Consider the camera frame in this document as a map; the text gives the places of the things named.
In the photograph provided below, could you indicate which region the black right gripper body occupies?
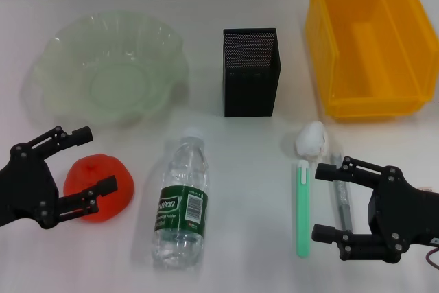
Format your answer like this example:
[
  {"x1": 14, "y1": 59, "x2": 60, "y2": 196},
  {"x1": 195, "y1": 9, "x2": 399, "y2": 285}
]
[{"x1": 368, "y1": 165, "x2": 439, "y2": 263}]

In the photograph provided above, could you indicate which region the red tomato-shaped toy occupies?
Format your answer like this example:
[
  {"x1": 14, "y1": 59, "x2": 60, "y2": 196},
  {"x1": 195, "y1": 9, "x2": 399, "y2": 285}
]
[{"x1": 64, "y1": 153, "x2": 135, "y2": 224}]

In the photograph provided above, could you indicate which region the thin dark right arm cable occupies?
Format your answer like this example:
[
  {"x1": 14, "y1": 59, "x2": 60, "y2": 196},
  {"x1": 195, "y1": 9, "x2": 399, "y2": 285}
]
[{"x1": 425, "y1": 246, "x2": 439, "y2": 270}]

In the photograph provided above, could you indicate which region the yellow plastic bin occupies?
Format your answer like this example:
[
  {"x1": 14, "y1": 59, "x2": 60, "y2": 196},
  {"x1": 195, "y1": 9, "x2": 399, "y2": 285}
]
[{"x1": 304, "y1": 0, "x2": 439, "y2": 122}]

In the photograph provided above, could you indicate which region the green glass fruit plate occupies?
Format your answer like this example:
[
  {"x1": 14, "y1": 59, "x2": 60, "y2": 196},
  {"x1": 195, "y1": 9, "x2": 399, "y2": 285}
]
[{"x1": 20, "y1": 10, "x2": 191, "y2": 128}]

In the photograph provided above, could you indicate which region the grey pen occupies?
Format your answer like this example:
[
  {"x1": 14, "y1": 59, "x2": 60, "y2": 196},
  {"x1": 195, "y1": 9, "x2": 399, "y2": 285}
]
[{"x1": 329, "y1": 152, "x2": 354, "y2": 233}]

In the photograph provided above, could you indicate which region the white paper ball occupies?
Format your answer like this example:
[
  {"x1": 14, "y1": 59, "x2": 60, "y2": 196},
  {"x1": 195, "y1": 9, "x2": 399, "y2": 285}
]
[{"x1": 294, "y1": 120, "x2": 332, "y2": 160}]

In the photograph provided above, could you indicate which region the black mesh pen holder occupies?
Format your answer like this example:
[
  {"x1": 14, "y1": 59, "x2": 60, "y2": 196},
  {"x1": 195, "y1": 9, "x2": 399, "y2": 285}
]
[{"x1": 222, "y1": 27, "x2": 283, "y2": 118}]

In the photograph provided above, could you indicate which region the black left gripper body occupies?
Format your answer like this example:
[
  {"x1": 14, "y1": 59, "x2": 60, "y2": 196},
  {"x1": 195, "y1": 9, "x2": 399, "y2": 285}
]
[{"x1": 0, "y1": 143, "x2": 62, "y2": 229}]

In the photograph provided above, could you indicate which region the clear green-label water bottle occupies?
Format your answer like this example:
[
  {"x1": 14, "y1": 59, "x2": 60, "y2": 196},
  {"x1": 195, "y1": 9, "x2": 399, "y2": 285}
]
[{"x1": 150, "y1": 127, "x2": 211, "y2": 270}]

